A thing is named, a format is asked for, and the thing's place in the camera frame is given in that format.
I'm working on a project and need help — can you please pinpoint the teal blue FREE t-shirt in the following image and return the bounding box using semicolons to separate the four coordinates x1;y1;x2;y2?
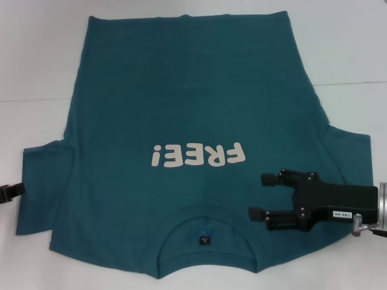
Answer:
15;10;376;272

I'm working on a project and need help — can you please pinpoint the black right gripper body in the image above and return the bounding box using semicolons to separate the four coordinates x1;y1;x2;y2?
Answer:
291;172;379;233

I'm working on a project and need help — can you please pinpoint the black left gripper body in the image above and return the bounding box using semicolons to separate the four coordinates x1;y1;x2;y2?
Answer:
0;184;15;204

